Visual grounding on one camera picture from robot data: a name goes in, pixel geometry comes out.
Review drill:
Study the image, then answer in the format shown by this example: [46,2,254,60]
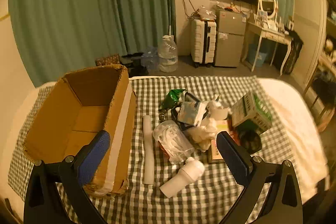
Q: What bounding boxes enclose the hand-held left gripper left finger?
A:
[24,131,111,224]

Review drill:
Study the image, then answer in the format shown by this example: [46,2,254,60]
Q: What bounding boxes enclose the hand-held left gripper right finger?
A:
[217,131,302,224]

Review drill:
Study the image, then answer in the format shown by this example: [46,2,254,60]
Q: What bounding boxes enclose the brown white medicine box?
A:
[207,132,240,164]

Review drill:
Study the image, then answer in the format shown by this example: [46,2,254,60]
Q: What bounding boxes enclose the brown cardboard box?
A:
[22,64,137,197]

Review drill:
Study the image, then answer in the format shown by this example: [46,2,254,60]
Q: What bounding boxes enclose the green white carton box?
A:
[231,91,273,132]

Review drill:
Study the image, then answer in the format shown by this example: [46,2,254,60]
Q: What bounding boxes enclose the white plastic bottle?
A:
[160,156,205,198]

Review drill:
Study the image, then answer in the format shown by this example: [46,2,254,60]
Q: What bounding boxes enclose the white plastic tube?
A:
[142,115,155,185]

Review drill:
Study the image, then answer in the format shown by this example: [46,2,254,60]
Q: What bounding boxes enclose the blue white patterned packet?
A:
[172,101,208,127]

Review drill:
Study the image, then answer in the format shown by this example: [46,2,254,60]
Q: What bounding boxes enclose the clear bag of white items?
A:
[152,120,196,165]

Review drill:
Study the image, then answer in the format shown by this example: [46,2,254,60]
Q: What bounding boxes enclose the dark round pouch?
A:
[238,127,263,155]

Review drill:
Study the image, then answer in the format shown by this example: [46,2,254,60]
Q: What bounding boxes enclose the white swan-shaped toy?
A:
[209,94,229,121]

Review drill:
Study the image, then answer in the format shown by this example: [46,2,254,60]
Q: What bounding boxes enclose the green white checked blanket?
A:
[8,76,300,224]

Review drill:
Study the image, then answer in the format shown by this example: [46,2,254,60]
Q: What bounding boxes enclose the green snack packet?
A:
[159,89,188,111]

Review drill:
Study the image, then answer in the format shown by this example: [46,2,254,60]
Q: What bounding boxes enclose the patterned brown bag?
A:
[95,54,121,67]

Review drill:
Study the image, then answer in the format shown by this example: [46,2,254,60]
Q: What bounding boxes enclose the blue waste bin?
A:
[248,43,268,67]

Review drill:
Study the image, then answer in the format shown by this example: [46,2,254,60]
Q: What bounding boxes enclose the black clothes pile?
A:
[121,52,149,76]

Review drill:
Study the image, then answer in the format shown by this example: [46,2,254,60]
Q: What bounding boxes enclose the grey mini fridge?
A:
[214,9,247,68]

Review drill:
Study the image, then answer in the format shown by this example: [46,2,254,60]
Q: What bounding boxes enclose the wooden chair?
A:
[302,56,336,132]

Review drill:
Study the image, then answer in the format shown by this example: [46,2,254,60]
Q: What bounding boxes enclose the crushed clear plastic bottles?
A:
[141,47,159,71]

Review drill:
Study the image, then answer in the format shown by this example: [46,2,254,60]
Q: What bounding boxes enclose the black luggage bag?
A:
[282,30,303,75]

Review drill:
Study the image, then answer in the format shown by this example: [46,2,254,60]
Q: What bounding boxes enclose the white hard suitcase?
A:
[191,18,217,68]

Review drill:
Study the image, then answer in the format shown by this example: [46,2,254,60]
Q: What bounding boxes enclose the large clear water bottle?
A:
[157,35,178,73]

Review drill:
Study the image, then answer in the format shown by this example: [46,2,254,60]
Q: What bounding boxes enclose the white dressing table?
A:
[241,21,293,76]

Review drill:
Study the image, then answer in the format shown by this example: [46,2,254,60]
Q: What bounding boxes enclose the wide green curtain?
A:
[8,0,176,88]

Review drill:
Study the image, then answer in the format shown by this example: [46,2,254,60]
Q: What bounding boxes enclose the clear plastic bag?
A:
[196,6,217,20]

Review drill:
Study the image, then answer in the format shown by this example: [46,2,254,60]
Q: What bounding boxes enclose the round white vanity mirror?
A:
[259,0,278,21]

